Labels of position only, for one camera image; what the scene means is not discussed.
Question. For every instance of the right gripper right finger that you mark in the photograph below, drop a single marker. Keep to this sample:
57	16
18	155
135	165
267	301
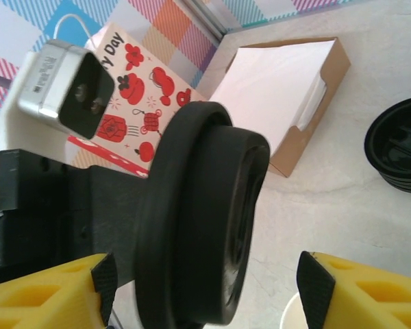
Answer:
363	301

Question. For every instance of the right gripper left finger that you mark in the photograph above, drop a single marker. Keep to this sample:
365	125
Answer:
37	305

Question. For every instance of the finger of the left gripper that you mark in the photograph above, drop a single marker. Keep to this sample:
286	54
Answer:
116	212

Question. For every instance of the green paper coffee cup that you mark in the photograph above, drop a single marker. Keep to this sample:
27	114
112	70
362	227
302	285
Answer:
289	315

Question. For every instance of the red printed paper bag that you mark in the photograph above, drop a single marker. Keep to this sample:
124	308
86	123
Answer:
147	85

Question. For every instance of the brown cardboard napkin box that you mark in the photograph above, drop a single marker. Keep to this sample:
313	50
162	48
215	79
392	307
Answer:
294	156

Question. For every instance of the black lid stack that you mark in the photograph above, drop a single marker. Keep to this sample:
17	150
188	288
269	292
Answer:
400	144

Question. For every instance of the box of white napkins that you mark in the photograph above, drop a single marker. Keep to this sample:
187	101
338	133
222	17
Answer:
270	89

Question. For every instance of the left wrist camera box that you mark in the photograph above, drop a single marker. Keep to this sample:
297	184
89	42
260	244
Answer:
72	85

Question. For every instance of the aluminium corner post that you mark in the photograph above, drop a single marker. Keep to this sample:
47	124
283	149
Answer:
209	17

